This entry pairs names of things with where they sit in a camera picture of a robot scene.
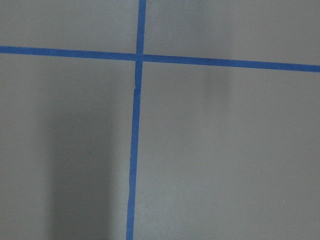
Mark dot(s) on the cross blue tape line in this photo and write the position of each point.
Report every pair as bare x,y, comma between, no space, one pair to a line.
150,58

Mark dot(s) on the long blue tape line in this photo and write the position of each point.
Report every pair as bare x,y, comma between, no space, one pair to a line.
135,125

